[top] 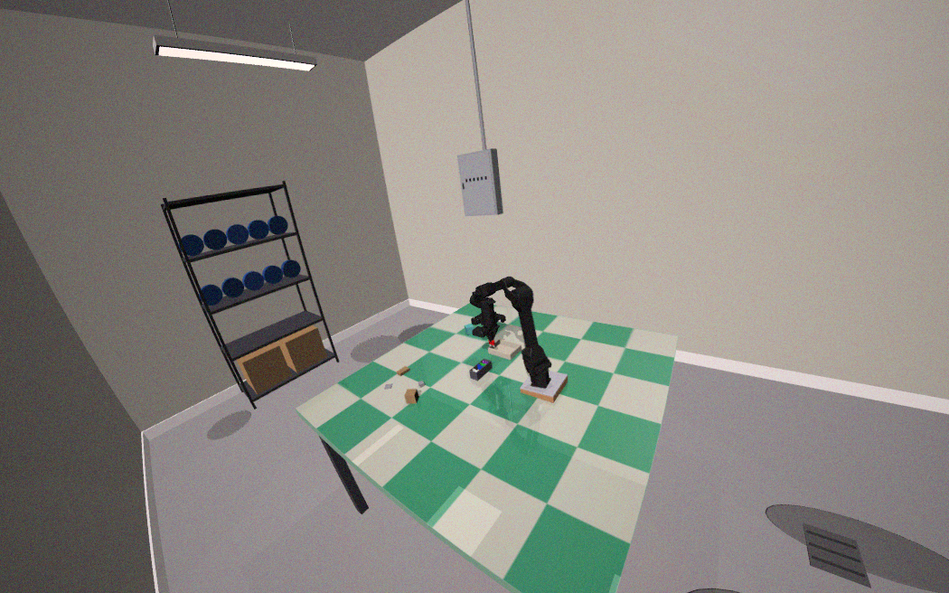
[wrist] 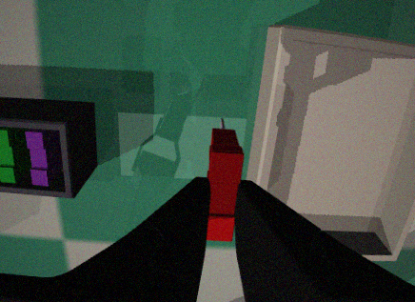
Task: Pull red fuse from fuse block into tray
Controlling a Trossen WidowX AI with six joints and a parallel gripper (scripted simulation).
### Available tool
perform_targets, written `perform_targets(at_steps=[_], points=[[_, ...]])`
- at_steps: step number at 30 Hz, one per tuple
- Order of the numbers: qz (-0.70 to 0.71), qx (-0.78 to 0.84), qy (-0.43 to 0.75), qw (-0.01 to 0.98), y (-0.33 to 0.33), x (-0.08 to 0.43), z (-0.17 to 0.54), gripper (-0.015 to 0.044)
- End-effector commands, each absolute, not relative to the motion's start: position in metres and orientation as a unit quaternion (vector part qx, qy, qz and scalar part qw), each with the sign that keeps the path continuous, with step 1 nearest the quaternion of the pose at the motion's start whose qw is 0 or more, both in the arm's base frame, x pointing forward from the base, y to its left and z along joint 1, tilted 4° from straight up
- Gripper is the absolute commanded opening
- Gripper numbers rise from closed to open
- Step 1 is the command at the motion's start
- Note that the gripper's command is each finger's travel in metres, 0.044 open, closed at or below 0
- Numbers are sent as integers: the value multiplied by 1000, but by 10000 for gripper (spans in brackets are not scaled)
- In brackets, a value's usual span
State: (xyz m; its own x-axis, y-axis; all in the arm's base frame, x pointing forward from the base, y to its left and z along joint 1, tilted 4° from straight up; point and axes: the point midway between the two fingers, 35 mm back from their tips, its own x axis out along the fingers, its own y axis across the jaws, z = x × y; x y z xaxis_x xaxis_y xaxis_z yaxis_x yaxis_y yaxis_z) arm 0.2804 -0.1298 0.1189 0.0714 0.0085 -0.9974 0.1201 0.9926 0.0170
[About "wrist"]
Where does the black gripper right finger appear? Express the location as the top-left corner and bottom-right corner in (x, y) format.
(234, 180), (415, 302)

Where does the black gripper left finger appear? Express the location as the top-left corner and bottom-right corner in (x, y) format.
(0, 176), (211, 302)

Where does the beige open tray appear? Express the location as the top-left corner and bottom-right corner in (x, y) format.
(247, 24), (415, 261)

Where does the black fuse block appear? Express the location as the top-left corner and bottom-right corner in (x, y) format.
(0, 96), (99, 199)

